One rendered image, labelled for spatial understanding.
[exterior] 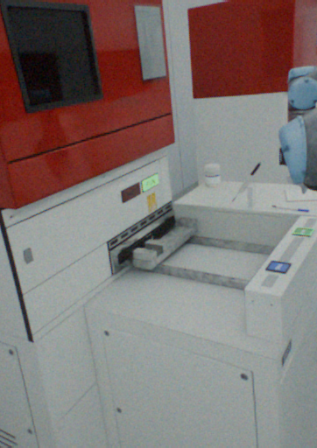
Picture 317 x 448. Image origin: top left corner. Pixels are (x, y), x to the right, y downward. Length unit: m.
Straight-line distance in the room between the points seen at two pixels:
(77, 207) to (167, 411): 0.69
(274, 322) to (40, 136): 0.76
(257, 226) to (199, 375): 0.65
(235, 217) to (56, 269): 0.74
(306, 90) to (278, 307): 0.55
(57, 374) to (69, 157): 0.66
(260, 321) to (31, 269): 0.63
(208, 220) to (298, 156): 0.97
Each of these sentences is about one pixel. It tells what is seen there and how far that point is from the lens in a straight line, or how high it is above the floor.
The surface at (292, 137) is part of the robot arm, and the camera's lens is 0.83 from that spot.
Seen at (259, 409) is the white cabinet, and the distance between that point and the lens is 1.26.
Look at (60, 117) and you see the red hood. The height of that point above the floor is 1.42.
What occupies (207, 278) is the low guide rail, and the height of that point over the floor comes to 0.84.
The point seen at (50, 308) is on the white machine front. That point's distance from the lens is 1.32.
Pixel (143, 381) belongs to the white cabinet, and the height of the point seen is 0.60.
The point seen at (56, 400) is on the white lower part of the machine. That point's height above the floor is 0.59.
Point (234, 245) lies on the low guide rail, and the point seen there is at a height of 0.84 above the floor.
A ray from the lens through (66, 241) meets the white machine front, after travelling 1.31.
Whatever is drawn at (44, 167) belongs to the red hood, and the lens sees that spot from 1.16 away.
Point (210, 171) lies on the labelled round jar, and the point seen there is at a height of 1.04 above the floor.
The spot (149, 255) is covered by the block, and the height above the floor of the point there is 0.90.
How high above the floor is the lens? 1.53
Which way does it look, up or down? 21 degrees down
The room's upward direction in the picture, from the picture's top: 7 degrees counter-clockwise
